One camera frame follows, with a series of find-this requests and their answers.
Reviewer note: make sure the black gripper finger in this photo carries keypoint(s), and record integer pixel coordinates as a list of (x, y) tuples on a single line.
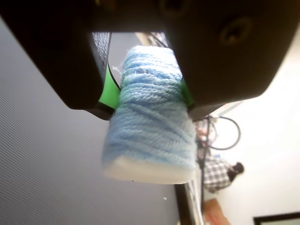
[(58, 51), (229, 58)]

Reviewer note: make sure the block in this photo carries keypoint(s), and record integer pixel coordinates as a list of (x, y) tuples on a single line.
[(150, 122)]

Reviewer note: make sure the large dark gray mat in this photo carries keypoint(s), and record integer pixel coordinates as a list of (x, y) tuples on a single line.
[(47, 164)]

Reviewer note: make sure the person in plaid shirt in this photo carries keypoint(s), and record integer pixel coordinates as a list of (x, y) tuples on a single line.
[(218, 171)]

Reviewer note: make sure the tan carton with red mark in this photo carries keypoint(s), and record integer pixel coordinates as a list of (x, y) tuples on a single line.
[(214, 211)]

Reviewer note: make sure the black framed panel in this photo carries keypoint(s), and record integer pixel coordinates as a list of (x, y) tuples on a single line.
[(276, 220)]

